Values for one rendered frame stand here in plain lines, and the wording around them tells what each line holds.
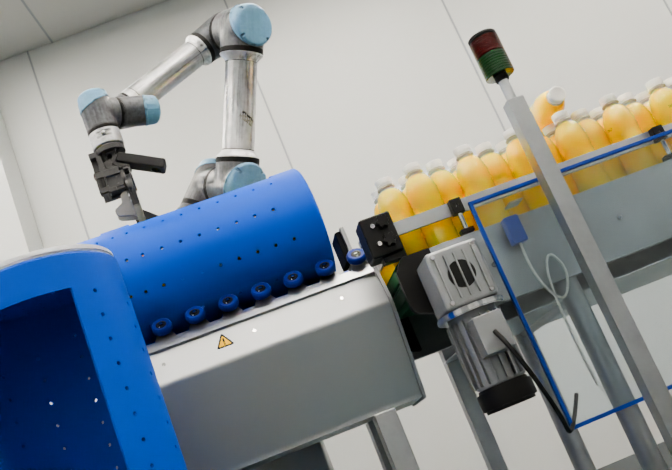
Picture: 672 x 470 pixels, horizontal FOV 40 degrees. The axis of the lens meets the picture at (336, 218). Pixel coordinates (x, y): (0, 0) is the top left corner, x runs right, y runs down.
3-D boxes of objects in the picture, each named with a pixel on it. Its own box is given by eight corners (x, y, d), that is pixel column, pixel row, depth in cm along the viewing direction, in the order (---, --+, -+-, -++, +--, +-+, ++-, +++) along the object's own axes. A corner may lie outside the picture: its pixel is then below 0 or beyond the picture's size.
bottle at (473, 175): (516, 221, 205) (482, 148, 210) (506, 219, 198) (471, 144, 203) (488, 235, 207) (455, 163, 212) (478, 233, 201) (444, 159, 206)
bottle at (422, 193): (461, 236, 197) (427, 160, 202) (431, 249, 197) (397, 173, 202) (460, 244, 204) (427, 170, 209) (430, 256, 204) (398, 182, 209)
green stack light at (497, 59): (483, 87, 195) (473, 67, 196) (510, 78, 196) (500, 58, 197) (490, 73, 189) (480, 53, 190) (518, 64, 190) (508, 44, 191)
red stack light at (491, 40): (473, 67, 196) (466, 52, 197) (500, 58, 197) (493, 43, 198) (480, 53, 190) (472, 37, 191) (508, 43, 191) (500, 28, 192)
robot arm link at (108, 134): (121, 135, 225) (116, 121, 217) (127, 151, 224) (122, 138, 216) (91, 144, 223) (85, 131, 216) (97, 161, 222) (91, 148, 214)
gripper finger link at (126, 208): (123, 234, 213) (111, 198, 216) (147, 225, 214) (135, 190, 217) (121, 230, 210) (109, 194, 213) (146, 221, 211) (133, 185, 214)
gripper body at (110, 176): (106, 206, 219) (91, 162, 222) (141, 194, 220) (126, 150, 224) (101, 195, 212) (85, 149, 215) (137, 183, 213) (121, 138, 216)
